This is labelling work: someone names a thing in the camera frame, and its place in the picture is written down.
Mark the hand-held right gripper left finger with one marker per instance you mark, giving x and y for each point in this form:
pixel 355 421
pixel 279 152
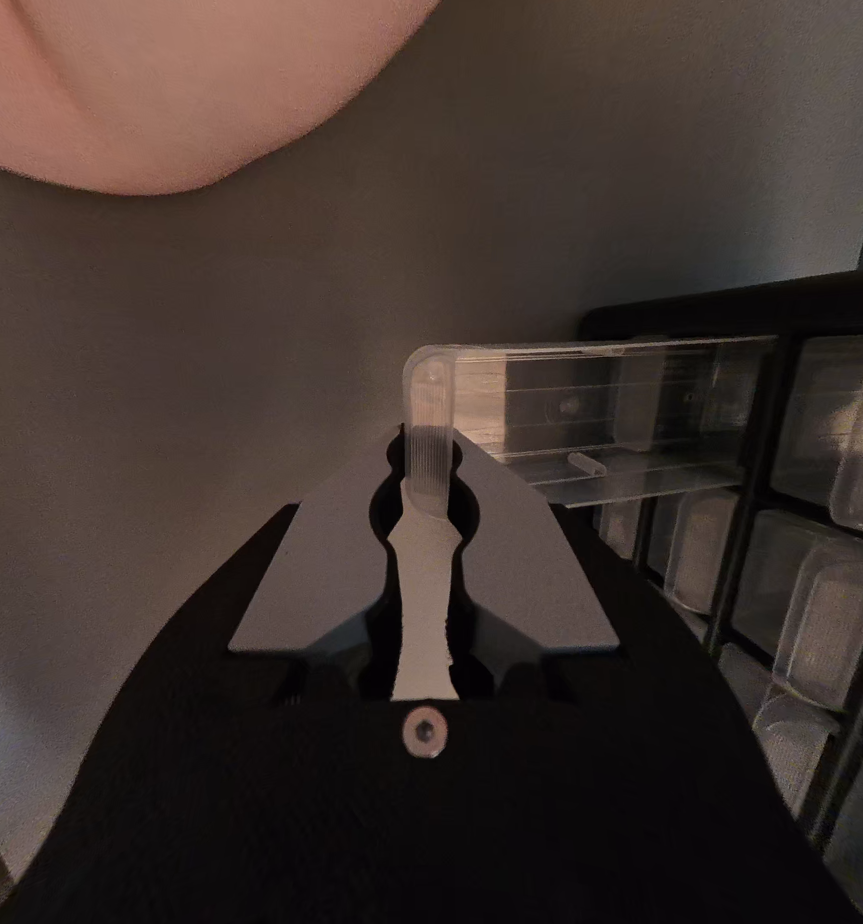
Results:
pixel 308 577

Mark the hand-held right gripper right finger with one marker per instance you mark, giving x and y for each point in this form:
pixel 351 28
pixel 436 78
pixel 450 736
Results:
pixel 532 577

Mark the clear plastic drawer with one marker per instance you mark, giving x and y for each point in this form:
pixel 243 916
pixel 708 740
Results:
pixel 583 404

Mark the black drawer cabinet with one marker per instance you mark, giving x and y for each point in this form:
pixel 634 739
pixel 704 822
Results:
pixel 727 314

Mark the person's left forearm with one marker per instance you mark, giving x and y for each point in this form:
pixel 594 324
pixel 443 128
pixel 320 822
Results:
pixel 150 86

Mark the rows of clear drawers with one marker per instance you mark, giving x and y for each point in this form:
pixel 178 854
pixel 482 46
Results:
pixel 828 433

